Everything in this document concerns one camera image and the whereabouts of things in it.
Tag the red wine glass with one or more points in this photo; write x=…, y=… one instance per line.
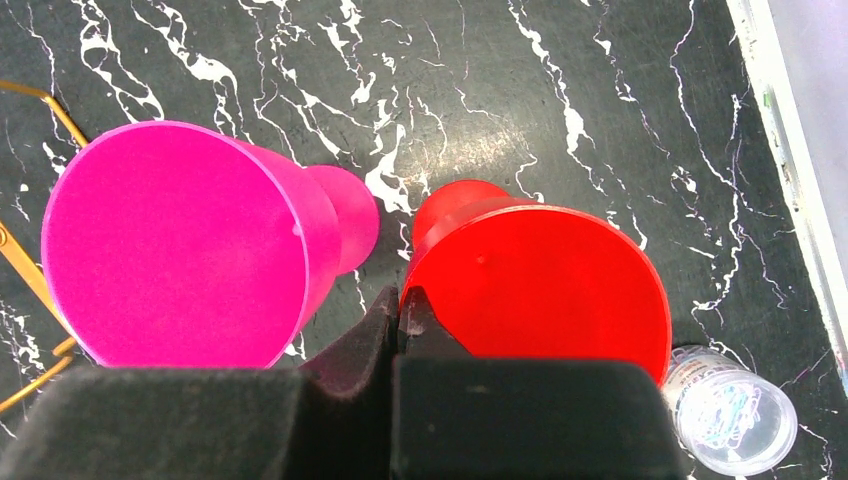
x=511, y=277

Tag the gold wire glass rack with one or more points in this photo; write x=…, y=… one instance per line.
x=27, y=269

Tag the small clear plastic cup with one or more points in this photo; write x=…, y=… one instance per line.
x=733, y=421

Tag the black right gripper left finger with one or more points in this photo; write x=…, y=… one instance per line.
x=327, y=419

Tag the magenta wine glass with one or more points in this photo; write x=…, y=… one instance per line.
x=166, y=244

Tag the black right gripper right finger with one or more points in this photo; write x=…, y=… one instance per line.
x=455, y=416

